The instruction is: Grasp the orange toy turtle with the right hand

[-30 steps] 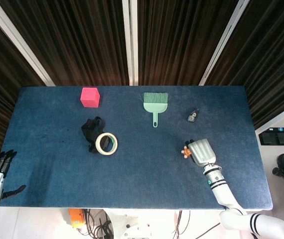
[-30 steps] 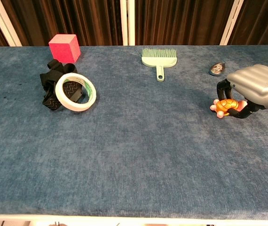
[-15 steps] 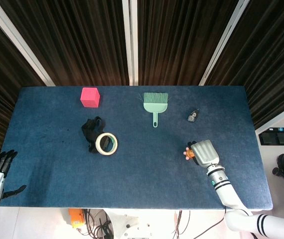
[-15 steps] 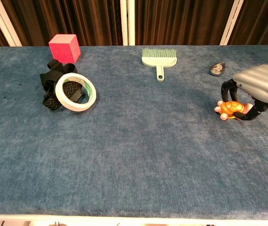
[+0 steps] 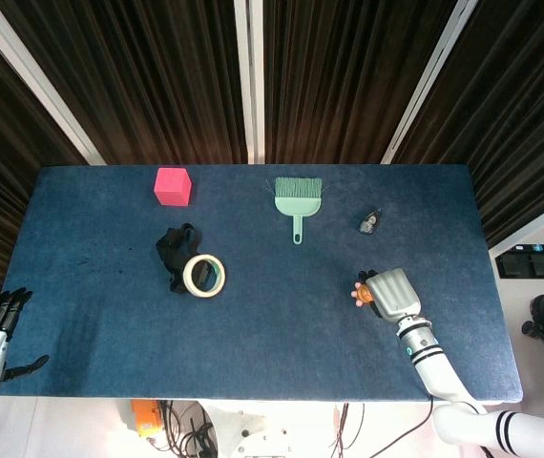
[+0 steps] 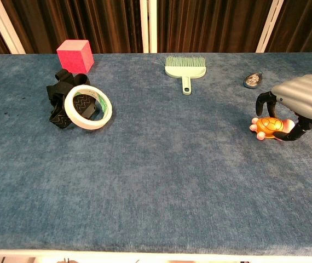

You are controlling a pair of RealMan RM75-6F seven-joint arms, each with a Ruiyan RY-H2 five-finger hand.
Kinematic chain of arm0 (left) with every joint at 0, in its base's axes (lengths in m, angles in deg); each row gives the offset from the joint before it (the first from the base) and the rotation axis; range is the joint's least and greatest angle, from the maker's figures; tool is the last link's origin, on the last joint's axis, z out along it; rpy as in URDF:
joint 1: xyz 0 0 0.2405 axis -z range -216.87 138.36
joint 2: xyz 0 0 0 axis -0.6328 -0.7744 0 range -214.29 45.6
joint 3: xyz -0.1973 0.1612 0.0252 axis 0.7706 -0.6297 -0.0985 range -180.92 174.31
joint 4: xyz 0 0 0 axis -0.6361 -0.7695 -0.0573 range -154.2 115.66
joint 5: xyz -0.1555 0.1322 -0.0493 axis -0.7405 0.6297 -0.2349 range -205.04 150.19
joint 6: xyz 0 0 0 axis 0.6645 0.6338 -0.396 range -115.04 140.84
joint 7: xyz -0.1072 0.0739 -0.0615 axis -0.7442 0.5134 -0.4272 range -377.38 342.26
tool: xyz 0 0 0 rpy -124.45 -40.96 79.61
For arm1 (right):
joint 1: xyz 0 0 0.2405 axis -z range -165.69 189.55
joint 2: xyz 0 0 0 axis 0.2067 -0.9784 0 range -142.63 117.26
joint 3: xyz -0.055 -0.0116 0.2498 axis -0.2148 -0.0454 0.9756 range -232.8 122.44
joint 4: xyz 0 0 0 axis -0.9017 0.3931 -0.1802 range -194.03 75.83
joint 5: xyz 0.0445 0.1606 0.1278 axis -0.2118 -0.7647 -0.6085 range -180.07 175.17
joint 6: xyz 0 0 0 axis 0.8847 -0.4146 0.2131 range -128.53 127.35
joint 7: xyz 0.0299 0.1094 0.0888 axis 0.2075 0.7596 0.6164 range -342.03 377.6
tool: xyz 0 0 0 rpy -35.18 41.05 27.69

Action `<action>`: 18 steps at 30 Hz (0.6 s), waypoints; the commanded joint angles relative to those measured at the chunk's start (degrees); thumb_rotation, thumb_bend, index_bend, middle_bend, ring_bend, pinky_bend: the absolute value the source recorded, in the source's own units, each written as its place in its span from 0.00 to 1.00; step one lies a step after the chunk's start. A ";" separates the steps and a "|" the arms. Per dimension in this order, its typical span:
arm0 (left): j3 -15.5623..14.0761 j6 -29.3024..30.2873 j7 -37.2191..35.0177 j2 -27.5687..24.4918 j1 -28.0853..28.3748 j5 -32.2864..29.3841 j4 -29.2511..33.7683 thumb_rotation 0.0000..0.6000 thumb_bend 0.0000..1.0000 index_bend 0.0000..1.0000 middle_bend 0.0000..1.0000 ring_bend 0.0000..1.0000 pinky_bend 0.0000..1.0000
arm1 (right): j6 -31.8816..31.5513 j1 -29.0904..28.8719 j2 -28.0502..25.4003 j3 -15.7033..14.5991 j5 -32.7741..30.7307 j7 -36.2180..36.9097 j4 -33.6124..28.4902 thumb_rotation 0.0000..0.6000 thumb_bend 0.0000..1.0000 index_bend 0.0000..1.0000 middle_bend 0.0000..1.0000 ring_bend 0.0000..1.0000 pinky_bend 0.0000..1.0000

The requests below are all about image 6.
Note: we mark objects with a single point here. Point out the right five-finger robot hand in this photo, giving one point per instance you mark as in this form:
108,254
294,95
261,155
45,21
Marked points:
306,96

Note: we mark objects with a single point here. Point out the orange and pink turtle toy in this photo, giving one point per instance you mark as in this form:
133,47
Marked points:
268,126

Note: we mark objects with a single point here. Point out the mint green hand brush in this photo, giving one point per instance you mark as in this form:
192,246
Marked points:
186,71

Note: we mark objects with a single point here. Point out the small grey oval object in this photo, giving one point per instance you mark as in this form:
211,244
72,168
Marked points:
252,80

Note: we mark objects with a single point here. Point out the blue felt table cloth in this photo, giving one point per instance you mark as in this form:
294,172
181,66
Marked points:
156,178

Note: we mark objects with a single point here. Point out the pink foam cube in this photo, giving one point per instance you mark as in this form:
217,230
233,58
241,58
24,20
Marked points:
72,59

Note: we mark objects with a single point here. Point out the white tape roll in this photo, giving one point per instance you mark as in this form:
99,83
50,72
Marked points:
68,109

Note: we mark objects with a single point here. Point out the white slotted post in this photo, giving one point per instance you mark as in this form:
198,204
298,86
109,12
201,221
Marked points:
6,30
148,27
269,27

